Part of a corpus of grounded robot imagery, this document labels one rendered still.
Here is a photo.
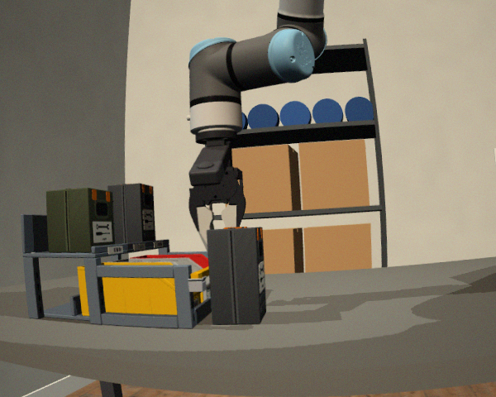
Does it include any yellow vertical bar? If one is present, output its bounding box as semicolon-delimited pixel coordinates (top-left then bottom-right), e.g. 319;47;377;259
191;267;209;279

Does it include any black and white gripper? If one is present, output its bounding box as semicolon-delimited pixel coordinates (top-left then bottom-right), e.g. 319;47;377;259
188;130;246;250

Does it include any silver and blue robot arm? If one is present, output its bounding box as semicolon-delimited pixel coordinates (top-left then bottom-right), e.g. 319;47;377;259
187;0;327;186

